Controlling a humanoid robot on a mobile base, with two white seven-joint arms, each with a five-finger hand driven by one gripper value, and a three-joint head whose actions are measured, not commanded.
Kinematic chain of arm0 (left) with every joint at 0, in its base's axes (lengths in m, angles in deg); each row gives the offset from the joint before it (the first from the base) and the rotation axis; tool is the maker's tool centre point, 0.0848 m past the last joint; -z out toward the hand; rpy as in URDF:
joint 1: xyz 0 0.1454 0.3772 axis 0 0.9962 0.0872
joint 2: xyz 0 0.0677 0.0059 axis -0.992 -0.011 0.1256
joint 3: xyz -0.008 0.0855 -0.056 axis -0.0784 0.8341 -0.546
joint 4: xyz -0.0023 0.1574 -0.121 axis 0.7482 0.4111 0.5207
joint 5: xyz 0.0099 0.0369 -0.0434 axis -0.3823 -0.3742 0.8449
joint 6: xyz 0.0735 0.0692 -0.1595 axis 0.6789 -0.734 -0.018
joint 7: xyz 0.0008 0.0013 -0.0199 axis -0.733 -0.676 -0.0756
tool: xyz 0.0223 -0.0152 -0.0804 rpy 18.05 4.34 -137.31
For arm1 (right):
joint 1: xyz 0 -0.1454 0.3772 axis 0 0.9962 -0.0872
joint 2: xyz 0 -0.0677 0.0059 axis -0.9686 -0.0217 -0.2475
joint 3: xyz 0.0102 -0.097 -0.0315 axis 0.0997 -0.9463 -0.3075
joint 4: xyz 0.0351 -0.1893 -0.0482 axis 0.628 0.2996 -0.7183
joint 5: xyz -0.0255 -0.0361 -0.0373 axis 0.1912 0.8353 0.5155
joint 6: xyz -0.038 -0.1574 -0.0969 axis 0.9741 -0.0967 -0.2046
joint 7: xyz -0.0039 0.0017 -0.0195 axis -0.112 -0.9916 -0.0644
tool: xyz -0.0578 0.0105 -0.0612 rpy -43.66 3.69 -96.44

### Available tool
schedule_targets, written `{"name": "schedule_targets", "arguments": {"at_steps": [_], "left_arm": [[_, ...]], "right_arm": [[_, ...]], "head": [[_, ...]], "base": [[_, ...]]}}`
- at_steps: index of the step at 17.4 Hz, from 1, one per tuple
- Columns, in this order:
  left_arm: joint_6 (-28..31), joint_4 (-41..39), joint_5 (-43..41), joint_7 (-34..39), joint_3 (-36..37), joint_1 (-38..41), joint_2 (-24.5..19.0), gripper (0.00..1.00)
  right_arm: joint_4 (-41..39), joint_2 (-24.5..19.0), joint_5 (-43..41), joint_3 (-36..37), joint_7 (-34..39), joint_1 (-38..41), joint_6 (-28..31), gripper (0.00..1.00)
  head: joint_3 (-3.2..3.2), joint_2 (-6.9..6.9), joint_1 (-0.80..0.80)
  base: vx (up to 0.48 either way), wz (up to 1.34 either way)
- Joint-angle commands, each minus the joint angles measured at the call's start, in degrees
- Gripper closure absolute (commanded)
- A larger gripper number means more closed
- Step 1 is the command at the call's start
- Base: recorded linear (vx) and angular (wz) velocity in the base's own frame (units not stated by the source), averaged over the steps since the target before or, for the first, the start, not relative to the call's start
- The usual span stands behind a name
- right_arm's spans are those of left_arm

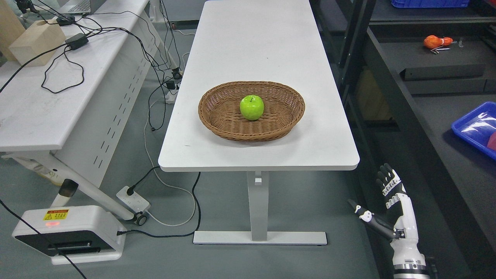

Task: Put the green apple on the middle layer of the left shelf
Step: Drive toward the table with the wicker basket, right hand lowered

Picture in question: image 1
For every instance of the blue plastic tray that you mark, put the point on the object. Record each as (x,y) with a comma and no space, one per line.
(478,128)

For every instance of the black power adapter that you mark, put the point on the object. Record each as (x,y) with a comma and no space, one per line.
(76,41)

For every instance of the black metal shelf rack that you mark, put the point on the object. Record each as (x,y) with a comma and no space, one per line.
(402,99)

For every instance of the wooden block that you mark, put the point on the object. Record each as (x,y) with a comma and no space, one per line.
(41,36)

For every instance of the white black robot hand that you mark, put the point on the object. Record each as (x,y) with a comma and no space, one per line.
(400,227)

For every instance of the silver laptop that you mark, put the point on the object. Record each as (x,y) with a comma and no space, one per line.
(78,7)

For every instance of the orange toy on shelf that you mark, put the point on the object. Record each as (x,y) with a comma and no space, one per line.
(433,42)

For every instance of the white floor machine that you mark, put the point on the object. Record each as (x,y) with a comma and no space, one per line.
(85,233)

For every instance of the blue storage bin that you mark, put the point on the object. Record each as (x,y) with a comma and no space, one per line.
(413,4)

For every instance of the brown wicker basket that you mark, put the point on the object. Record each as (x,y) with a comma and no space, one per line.
(219,110)

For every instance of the green apple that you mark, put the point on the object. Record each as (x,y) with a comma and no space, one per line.
(251,107)

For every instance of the white left desk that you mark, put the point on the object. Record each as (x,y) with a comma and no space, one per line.
(75,133)

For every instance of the white centre table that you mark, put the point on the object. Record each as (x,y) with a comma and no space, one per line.
(259,40)

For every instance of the black computer mouse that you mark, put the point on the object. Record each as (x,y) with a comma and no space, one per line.
(65,20)

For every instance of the white power strip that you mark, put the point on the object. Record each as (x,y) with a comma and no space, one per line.
(135,201)

